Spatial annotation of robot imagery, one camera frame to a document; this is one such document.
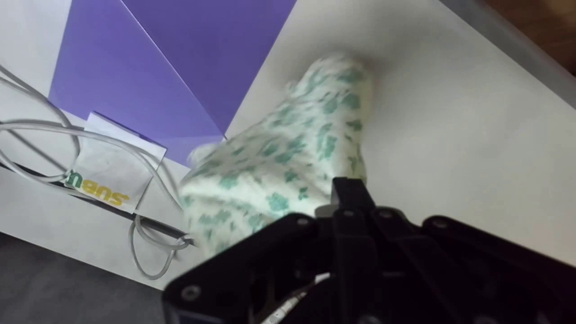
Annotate white printed label card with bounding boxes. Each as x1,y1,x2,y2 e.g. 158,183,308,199
65,114,166,213

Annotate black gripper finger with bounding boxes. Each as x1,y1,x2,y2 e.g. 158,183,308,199
331,179,376,240

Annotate white cable bundle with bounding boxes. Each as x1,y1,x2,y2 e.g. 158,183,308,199
0,64,196,282

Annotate white green patterned kitchen towel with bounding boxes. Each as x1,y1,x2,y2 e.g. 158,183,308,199
178,55,373,258

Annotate purple paper sheet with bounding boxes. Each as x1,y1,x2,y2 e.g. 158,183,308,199
50,0,295,163

